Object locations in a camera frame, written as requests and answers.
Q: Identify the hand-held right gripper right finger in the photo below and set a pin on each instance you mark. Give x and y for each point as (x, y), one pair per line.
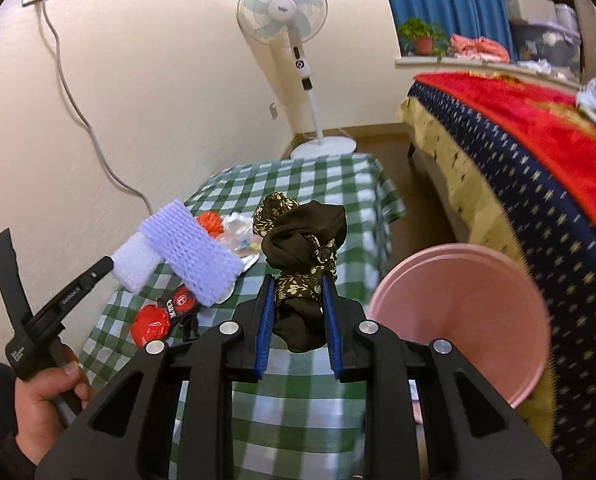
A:
(332, 332)

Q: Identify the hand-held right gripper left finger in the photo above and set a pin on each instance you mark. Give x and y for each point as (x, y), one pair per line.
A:
(265, 322)

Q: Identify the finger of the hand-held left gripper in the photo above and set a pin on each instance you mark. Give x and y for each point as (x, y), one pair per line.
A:
(85, 280)

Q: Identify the white foam net sleeve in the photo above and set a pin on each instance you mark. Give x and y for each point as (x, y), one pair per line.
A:
(135, 262)

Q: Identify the red plastic bag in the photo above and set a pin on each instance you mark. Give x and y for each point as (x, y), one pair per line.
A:
(150, 326)

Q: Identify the dark floral cloth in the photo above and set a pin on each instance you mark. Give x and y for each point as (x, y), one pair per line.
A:
(303, 245)

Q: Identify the purple foam net sleeve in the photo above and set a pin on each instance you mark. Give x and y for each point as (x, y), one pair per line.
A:
(192, 250)

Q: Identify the pink plastic plate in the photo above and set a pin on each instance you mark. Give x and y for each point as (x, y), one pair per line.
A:
(458, 320)

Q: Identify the person's left hand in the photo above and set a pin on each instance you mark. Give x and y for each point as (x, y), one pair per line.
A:
(37, 405)

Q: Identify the clear plastic wrapper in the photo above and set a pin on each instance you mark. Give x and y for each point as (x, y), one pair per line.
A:
(240, 240)

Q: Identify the red packet with black label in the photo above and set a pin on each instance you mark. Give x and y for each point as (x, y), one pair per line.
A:
(180, 304)

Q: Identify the orange crumpled plastic bag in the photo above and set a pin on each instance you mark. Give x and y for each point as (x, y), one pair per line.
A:
(210, 223)

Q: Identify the green checked tablecloth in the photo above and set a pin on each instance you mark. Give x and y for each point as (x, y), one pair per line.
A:
(298, 185)

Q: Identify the yellow starred bed sheet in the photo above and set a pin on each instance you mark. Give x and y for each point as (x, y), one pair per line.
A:
(458, 160)

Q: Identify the navy starred bed sheet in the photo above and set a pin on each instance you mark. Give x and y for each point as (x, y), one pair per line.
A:
(553, 220)

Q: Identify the red blanket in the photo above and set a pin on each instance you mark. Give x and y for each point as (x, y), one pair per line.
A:
(538, 130)

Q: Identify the white windowsill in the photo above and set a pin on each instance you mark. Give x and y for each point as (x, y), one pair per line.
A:
(458, 66)

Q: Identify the potted green plant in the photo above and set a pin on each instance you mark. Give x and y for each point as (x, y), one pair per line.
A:
(423, 35)

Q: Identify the white standing fan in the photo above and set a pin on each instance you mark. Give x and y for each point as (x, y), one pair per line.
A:
(281, 7)

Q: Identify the pink folded cloth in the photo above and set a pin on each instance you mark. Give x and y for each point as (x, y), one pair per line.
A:
(478, 47)

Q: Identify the clear storage bin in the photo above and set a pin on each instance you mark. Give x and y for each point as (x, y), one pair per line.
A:
(548, 42)

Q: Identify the grey storage box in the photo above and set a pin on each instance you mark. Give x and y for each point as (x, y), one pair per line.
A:
(528, 5)

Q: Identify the small low wall socket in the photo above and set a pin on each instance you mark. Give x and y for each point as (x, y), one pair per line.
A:
(275, 111)

